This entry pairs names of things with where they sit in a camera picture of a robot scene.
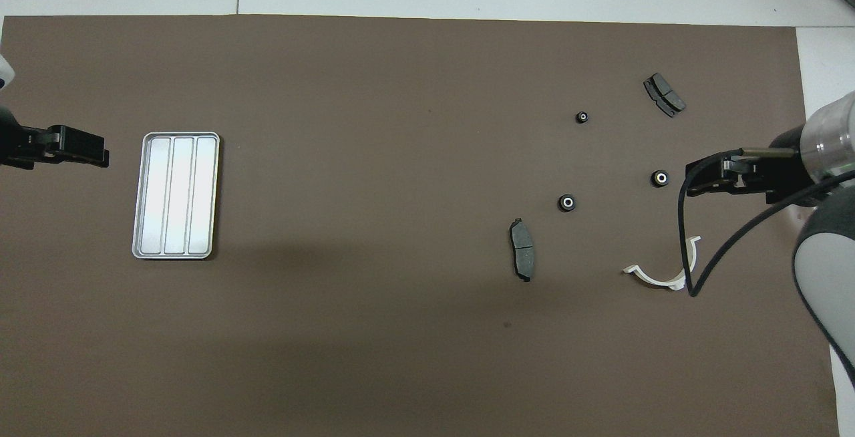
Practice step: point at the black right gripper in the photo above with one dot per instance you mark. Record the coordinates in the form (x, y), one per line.
(781, 170)

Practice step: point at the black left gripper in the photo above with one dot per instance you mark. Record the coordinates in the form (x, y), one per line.
(13, 143)

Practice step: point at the large black bearing gear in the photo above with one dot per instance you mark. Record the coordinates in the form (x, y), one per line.
(660, 178)
(567, 202)

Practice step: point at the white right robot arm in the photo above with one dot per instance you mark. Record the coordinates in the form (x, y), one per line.
(831, 136)

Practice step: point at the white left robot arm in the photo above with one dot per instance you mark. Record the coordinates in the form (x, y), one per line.
(4, 73)

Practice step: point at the silver metal tray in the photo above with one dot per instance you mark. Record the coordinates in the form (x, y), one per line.
(175, 196)

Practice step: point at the stacked grey brake pads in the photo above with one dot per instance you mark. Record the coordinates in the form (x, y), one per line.
(665, 95)

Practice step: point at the single grey brake pad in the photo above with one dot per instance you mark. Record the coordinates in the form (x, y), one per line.
(523, 251)

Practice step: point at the brown table mat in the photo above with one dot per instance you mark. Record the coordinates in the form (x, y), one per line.
(374, 156)

